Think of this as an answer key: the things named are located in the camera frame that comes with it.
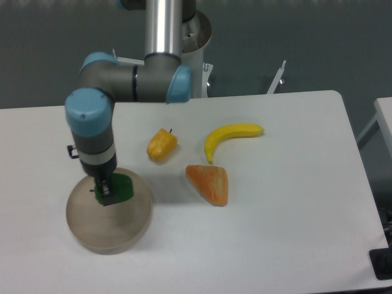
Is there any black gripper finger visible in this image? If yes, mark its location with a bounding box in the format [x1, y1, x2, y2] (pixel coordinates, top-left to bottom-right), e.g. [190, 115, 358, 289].
[97, 176, 115, 206]

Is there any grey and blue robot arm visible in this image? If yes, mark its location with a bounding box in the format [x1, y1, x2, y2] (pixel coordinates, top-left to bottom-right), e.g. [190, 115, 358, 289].
[65, 1, 197, 206]

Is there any yellow banana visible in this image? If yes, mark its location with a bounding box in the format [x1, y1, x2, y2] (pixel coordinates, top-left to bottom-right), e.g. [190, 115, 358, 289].
[203, 122, 264, 164]

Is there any beige round plate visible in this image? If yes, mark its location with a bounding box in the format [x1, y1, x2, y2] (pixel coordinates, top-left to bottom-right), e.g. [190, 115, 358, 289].
[66, 168, 153, 255]

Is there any white side table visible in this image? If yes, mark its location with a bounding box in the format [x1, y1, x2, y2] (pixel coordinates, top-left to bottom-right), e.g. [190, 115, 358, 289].
[356, 97, 392, 154]

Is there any yellow bell pepper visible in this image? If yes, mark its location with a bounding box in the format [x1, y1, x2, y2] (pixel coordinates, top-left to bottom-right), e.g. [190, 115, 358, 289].
[146, 129, 178, 162]

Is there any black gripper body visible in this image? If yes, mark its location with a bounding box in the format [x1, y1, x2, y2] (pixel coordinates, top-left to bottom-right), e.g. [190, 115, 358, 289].
[80, 157, 117, 180]

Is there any green bell pepper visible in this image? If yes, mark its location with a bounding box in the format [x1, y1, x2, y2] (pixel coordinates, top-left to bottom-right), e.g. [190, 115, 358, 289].
[90, 173, 134, 205]

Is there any black device at table edge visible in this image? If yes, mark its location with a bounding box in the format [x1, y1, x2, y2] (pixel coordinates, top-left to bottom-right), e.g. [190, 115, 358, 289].
[369, 247, 391, 281]

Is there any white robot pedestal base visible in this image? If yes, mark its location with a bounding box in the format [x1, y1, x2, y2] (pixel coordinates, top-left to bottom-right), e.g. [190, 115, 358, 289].
[110, 9, 288, 99]

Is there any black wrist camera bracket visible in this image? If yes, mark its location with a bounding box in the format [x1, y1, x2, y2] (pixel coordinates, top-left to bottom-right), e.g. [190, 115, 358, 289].
[67, 145, 79, 159]

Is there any orange bread wedge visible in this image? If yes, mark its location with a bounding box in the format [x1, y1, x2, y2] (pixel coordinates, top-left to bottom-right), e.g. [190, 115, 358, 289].
[186, 165, 228, 206]

